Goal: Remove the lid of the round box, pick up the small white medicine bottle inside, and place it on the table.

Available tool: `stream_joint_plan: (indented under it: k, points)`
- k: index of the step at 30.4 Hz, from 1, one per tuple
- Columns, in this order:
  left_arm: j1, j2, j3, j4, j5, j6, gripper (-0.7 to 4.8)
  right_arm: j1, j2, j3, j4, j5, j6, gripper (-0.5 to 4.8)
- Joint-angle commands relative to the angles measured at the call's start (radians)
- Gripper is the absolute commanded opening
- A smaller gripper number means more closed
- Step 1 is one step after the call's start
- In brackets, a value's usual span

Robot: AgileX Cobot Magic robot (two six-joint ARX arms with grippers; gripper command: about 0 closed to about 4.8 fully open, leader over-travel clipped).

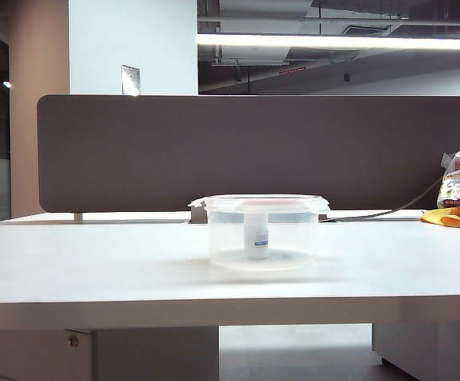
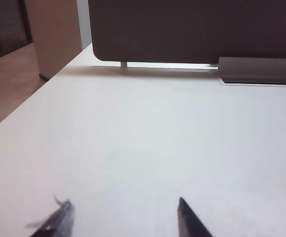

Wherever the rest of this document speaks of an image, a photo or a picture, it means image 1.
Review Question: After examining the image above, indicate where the metal wall plate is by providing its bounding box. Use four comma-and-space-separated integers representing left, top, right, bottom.
121, 63, 142, 97

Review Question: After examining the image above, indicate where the small white medicine bottle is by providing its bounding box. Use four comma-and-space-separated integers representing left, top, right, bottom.
244, 211, 270, 261

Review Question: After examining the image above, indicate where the brown fabric desk divider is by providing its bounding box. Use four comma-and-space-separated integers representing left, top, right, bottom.
36, 94, 460, 214

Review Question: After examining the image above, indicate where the clear round plastic lid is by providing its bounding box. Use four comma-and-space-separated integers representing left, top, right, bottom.
187, 193, 332, 214

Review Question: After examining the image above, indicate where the yellow cloth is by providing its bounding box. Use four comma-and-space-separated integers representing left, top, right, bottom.
420, 206, 460, 231

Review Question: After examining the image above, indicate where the long ceiling light strip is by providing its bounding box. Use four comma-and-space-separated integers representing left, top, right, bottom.
197, 33, 460, 52

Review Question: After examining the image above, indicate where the white desk support panel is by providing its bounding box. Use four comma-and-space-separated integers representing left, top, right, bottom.
0, 326, 220, 381

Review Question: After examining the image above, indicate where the round clear plastic box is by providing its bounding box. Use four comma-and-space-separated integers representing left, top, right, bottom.
205, 200, 320, 271

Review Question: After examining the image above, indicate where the white cabinet with vent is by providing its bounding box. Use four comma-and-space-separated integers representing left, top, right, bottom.
372, 318, 460, 381

